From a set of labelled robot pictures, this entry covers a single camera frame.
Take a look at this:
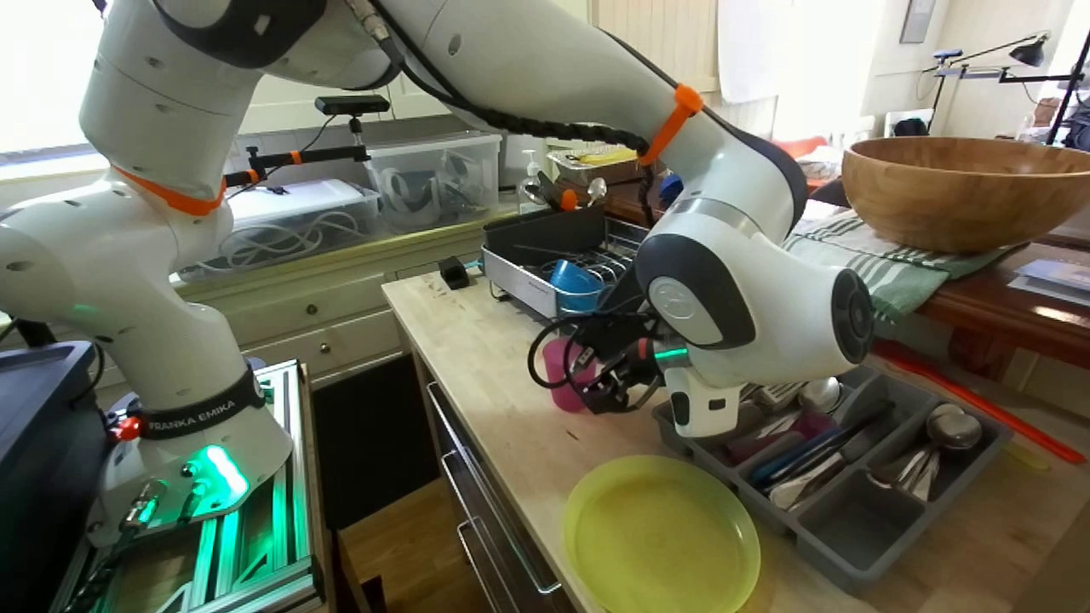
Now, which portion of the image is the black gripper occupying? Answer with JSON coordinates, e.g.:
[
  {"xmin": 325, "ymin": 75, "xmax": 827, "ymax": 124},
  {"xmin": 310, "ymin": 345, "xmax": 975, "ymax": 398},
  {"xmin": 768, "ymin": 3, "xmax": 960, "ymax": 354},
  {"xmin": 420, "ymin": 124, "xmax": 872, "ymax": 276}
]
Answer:
[{"xmin": 573, "ymin": 314, "xmax": 675, "ymax": 418}]

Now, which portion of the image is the black case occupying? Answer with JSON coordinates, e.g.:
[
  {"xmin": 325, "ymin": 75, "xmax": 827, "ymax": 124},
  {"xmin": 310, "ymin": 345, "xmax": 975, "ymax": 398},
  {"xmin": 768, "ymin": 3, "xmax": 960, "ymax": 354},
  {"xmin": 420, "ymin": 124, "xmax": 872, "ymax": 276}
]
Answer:
[{"xmin": 0, "ymin": 336, "xmax": 111, "ymax": 613}]

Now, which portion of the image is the black camera on stand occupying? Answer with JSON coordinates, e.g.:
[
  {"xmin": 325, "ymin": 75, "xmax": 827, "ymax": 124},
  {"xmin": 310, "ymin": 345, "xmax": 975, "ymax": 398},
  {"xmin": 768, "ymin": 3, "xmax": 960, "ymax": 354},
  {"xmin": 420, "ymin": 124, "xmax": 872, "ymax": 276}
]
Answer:
[{"xmin": 315, "ymin": 92, "xmax": 396, "ymax": 124}]

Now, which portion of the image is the round metal strainer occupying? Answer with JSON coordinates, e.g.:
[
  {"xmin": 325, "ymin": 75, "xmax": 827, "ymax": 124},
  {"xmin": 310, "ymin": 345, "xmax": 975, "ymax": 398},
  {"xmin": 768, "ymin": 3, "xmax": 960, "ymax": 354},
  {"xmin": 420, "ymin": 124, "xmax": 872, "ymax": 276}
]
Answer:
[{"xmin": 922, "ymin": 403, "xmax": 989, "ymax": 455}]

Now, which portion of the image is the clear plastic box with cables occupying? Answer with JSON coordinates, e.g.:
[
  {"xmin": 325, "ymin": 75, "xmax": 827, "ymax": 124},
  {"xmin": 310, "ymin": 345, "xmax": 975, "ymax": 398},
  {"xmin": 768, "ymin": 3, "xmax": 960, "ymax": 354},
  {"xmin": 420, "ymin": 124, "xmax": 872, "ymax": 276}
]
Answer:
[{"xmin": 181, "ymin": 177, "xmax": 386, "ymax": 284}]

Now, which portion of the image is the metal spoon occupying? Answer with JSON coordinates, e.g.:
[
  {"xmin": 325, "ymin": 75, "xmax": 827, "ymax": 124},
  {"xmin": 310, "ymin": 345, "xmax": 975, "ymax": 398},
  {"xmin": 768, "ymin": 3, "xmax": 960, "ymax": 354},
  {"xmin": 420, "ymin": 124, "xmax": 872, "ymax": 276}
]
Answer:
[{"xmin": 762, "ymin": 451, "xmax": 851, "ymax": 515}]

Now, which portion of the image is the green striped towel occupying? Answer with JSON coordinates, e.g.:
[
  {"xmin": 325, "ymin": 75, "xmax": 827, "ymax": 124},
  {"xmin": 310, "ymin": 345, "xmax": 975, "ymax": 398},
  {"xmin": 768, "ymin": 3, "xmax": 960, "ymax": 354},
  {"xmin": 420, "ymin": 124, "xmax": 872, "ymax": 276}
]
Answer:
[{"xmin": 782, "ymin": 201, "xmax": 1034, "ymax": 322}]

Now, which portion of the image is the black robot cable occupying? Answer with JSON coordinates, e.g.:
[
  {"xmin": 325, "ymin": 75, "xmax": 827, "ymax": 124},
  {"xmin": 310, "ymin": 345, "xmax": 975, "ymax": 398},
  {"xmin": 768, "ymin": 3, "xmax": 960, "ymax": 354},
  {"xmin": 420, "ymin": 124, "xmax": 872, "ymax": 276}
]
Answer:
[{"xmin": 368, "ymin": 0, "xmax": 684, "ymax": 155}]

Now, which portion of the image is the black block holder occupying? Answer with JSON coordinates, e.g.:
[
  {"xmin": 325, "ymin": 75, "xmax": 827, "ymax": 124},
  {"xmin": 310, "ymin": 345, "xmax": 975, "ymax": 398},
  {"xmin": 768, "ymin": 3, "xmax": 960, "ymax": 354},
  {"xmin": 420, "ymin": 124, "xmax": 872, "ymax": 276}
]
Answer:
[{"xmin": 435, "ymin": 256, "xmax": 478, "ymax": 294}]

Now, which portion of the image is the clear plastic storage box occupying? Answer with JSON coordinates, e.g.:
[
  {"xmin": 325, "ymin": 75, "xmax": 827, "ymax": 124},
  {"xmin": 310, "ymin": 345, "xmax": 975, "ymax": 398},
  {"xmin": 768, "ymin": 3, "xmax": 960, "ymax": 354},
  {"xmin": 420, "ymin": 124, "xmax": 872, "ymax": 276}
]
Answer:
[{"xmin": 361, "ymin": 126, "xmax": 506, "ymax": 228}]

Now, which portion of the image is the blue plastic cup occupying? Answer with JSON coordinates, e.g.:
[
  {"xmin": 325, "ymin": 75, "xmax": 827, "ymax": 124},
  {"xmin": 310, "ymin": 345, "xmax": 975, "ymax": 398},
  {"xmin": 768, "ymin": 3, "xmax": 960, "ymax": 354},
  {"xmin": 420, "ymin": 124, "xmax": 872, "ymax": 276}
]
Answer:
[{"xmin": 550, "ymin": 256, "xmax": 610, "ymax": 320}]

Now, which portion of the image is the aluminium robot cart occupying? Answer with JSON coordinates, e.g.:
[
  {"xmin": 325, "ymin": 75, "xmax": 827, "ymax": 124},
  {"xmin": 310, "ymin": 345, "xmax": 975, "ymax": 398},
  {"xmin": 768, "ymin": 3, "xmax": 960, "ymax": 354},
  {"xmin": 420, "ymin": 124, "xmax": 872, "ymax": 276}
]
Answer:
[{"xmin": 47, "ymin": 358, "xmax": 335, "ymax": 613}]

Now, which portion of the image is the metal fork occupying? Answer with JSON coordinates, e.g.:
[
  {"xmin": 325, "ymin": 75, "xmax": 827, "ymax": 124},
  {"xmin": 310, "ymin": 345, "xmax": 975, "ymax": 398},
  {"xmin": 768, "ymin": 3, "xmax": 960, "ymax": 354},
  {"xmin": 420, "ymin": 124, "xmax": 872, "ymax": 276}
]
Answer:
[{"xmin": 864, "ymin": 444, "xmax": 948, "ymax": 506}]

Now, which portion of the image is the dark wooden table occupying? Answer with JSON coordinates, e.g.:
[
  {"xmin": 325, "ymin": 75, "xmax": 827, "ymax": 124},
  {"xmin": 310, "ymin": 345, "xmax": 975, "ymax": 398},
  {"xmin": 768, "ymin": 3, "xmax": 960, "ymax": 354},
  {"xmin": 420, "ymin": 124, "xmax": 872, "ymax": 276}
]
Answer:
[{"xmin": 908, "ymin": 233, "xmax": 1090, "ymax": 384}]

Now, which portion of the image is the grey cutlery tray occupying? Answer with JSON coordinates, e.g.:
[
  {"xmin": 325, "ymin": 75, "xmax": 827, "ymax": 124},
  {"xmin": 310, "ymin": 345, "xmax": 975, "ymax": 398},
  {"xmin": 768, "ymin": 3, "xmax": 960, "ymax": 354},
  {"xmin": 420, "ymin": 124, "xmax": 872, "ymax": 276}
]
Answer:
[{"xmin": 652, "ymin": 365, "xmax": 1014, "ymax": 591}]

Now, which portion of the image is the black desk lamp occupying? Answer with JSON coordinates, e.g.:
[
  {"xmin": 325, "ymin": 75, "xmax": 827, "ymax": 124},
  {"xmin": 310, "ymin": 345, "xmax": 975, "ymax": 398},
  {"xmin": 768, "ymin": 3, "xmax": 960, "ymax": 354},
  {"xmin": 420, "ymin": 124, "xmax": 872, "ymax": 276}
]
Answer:
[{"xmin": 922, "ymin": 29, "xmax": 1053, "ymax": 85}]

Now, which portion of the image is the blue handled utensil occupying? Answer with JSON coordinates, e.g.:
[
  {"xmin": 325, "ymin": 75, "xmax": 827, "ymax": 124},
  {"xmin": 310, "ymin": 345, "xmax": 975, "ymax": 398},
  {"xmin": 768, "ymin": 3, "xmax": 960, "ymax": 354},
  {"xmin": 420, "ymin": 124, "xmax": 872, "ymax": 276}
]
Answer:
[{"xmin": 743, "ymin": 421, "xmax": 872, "ymax": 489}]

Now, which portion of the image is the black camera stand rod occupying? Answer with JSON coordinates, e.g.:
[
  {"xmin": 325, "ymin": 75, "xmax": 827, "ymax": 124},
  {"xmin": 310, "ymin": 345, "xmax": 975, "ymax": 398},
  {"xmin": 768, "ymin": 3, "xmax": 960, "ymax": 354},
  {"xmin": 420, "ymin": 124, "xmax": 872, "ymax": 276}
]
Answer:
[{"xmin": 220, "ymin": 138, "xmax": 372, "ymax": 191}]

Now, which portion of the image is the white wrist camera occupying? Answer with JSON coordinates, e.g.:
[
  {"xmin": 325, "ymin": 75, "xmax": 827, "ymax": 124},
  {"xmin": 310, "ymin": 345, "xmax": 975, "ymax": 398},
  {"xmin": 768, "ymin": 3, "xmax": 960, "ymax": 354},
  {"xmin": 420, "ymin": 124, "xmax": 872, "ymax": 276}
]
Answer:
[{"xmin": 668, "ymin": 378, "xmax": 745, "ymax": 444}]

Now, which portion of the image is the pink plastic cup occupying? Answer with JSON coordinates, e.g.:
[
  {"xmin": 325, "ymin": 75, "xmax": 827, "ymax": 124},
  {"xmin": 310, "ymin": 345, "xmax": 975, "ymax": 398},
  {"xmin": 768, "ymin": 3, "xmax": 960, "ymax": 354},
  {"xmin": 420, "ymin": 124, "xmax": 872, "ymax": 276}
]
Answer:
[{"xmin": 539, "ymin": 335, "xmax": 601, "ymax": 415}]

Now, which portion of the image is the yellow green plate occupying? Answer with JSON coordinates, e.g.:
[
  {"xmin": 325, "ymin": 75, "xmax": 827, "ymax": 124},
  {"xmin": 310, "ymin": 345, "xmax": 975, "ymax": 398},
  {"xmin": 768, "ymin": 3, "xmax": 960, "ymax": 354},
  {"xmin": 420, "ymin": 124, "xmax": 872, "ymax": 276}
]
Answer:
[{"xmin": 558, "ymin": 452, "xmax": 768, "ymax": 613}]

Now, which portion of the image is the red strip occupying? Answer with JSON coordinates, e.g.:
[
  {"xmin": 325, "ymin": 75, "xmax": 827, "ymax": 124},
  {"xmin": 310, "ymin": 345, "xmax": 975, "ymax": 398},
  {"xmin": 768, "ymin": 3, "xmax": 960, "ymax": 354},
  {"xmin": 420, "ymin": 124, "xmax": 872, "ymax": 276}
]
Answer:
[{"xmin": 872, "ymin": 336, "xmax": 1090, "ymax": 471}]

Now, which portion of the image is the cream cabinet with drawers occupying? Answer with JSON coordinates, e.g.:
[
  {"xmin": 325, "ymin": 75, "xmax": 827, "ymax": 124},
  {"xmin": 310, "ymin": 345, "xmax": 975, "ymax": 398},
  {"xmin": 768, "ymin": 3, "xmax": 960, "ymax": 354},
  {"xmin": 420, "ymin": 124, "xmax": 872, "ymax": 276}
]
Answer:
[{"xmin": 166, "ymin": 216, "xmax": 516, "ymax": 388}]

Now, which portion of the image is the white handled utensil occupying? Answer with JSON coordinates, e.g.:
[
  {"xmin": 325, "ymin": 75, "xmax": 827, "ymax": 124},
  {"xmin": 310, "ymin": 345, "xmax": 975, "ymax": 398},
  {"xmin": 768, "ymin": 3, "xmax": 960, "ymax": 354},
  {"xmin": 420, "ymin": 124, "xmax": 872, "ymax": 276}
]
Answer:
[{"xmin": 793, "ymin": 372, "xmax": 844, "ymax": 418}]

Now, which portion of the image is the wooden bowl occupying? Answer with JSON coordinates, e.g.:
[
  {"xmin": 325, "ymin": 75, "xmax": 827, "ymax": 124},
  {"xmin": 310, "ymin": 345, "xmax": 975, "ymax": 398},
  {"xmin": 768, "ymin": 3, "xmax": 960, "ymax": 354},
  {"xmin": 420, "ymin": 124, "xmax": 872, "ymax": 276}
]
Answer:
[{"xmin": 839, "ymin": 133, "xmax": 1090, "ymax": 260}]

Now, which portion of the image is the purple handled utensil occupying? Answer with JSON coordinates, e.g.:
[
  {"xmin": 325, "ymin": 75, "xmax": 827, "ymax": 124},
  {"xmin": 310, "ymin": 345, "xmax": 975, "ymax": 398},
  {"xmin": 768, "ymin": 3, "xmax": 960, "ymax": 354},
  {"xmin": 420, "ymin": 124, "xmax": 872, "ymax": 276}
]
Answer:
[{"xmin": 730, "ymin": 410, "xmax": 839, "ymax": 464}]

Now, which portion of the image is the magazine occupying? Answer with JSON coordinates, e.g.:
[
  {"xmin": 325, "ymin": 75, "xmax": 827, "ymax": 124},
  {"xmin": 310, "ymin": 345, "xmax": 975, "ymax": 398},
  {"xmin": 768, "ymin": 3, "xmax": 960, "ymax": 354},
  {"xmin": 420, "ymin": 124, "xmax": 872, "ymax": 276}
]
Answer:
[{"xmin": 1005, "ymin": 256, "xmax": 1090, "ymax": 314}]

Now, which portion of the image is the island drawer front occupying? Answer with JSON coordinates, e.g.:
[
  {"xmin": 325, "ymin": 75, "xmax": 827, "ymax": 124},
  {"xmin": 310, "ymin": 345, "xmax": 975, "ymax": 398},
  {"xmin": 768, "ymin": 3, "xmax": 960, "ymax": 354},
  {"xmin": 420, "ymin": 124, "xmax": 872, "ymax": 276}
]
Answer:
[{"xmin": 405, "ymin": 350, "xmax": 573, "ymax": 613}]

